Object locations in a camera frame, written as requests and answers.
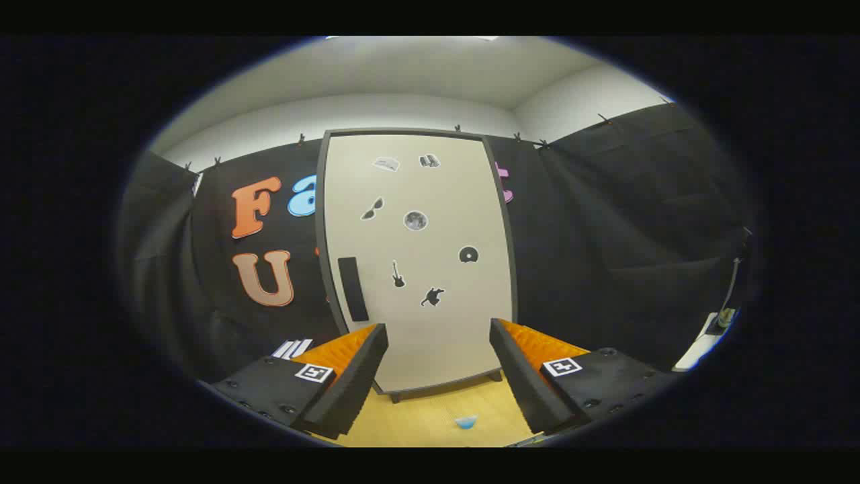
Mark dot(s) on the dark blue book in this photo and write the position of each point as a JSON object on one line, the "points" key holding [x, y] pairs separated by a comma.
{"points": [[304, 347]]}

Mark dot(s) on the black desk lamp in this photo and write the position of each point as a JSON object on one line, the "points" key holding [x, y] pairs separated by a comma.
{"points": [[725, 317]]}

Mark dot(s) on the dark grey cabinet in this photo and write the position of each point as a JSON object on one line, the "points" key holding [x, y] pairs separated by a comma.
{"points": [[320, 215]]}

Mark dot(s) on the blue and white cosmetic tube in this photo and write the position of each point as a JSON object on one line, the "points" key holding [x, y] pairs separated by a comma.
{"points": [[466, 422]]}

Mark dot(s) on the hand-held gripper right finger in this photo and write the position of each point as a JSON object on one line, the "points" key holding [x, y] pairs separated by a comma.
{"points": [[521, 376]]}

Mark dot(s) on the light blue book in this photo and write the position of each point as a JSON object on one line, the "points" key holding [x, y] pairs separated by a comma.
{"points": [[280, 350], [291, 349]]}

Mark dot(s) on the white side table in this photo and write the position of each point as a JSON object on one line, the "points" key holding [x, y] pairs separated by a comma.
{"points": [[692, 353]]}

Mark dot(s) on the black backdrop cloth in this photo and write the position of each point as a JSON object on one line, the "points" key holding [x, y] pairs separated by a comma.
{"points": [[605, 235]]}

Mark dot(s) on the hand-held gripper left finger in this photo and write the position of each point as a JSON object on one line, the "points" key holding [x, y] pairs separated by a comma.
{"points": [[356, 383]]}

